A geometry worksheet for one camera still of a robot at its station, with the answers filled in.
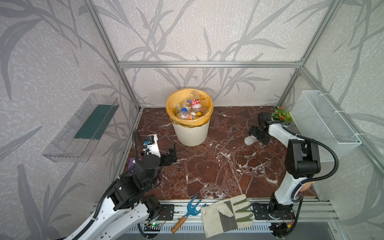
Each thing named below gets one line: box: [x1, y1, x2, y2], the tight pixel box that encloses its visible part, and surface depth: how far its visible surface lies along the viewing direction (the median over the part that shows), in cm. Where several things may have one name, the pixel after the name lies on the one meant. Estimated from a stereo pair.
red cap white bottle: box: [244, 135, 258, 146], surface depth 98 cm
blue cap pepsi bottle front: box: [176, 107, 189, 120], surface depth 86 cm
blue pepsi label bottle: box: [181, 99, 192, 111], surface depth 90 cm
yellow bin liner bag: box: [166, 88, 214, 126], surface depth 91 cm
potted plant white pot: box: [272, 106, 293, 128], surface depth 96 cm
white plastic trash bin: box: [172, 119, 210, 147], surface depth 88 cm
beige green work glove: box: [200, 194, 254, 239], surface depth 74 cm
